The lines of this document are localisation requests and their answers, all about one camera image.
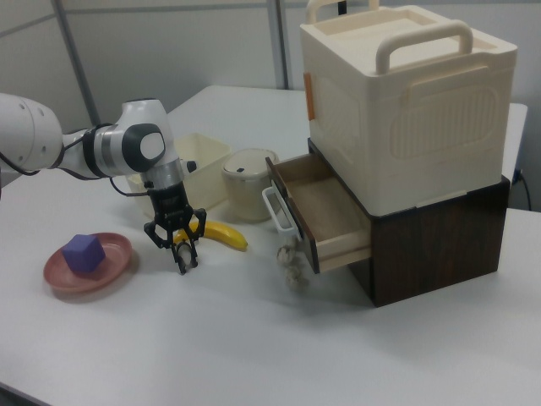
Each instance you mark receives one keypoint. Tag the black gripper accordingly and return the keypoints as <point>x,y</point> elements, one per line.
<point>169,205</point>

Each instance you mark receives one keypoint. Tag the small panda toy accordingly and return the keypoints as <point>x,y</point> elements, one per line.
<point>185,253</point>

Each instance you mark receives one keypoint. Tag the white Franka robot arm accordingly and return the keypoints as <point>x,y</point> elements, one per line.
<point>110,148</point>

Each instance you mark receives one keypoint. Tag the wooden drawer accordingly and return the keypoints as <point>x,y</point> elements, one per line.
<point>329,211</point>

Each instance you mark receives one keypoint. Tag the yellow banana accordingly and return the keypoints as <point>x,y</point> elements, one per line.
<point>224,234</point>

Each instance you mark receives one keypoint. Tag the pink plate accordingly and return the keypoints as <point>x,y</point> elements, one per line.
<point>114,254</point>

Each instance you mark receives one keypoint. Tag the cream round lidded canister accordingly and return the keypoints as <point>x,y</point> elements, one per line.
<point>247,186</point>

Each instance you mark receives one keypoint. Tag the cream open plastic bin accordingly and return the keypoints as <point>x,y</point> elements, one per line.
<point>207,156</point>

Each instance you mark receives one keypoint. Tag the purple cube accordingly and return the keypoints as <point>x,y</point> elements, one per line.
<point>83,254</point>

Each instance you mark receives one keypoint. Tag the orange box latch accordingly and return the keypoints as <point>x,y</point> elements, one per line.
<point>309,97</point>

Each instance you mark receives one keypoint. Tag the dark wooden cabinet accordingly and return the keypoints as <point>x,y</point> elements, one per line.
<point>435,249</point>

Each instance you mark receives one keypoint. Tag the cream plastic storage box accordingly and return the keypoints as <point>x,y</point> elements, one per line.
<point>422,139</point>

